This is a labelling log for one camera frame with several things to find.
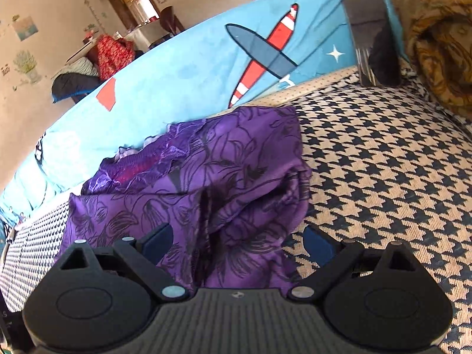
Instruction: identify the brown wooden door frame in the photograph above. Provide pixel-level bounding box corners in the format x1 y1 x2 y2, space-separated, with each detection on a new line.
108 0 161 30

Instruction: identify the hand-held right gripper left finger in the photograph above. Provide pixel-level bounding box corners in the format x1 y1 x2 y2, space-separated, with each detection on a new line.
59 223 189 301

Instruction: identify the dark wooden chair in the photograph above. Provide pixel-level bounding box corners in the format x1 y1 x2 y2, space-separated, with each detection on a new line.
159 6 185 38

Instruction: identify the lavender pot wall sticker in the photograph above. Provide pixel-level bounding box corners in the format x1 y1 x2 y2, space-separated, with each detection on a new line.
12 50 41 85

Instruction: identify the blue airplane print sofa cover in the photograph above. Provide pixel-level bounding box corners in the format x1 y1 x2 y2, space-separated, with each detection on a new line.
0 0 411 226

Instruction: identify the black smartphone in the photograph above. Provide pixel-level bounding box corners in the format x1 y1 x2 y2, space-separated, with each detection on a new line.
342 0 403 89

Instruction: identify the red floral cloth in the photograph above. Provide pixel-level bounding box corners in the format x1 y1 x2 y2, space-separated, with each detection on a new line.
96 34 135 81

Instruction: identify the brown patterned scarf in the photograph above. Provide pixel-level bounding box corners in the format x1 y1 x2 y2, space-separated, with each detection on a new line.
389 0 472 119

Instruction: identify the purple floral blouse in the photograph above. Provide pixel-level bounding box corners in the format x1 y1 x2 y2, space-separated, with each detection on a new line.
53 106 314 292

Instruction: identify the dark blue bag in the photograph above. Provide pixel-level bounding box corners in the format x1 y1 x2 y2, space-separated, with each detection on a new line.
51 73 100 104

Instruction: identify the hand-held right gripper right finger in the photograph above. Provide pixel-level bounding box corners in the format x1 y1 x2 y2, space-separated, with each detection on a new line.
289 225 422 301

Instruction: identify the pastel wall picture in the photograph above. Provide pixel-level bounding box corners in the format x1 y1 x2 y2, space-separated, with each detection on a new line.
11 15 40 41

